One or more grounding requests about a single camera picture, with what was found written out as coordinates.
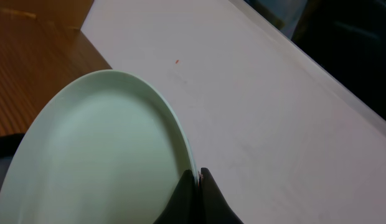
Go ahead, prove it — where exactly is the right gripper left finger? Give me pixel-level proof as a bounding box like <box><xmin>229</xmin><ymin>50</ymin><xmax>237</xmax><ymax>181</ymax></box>
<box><xmin>154</xmin><ymin>170</ymin><xmax>199</xmax><ymax>224</ymax></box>

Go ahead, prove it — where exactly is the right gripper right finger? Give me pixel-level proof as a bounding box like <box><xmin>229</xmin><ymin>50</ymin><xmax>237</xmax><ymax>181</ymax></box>
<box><xmin>200</xmin><ymin>167</ymin><xmax>243</xmax><ymax>224</ymax></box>

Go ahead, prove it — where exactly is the light green plate front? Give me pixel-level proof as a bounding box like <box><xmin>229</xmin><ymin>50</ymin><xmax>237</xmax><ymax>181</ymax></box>
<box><xmin>0</xmin><ymin>70</ymin><xmax>195</xmax><ymax>223</ymax></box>

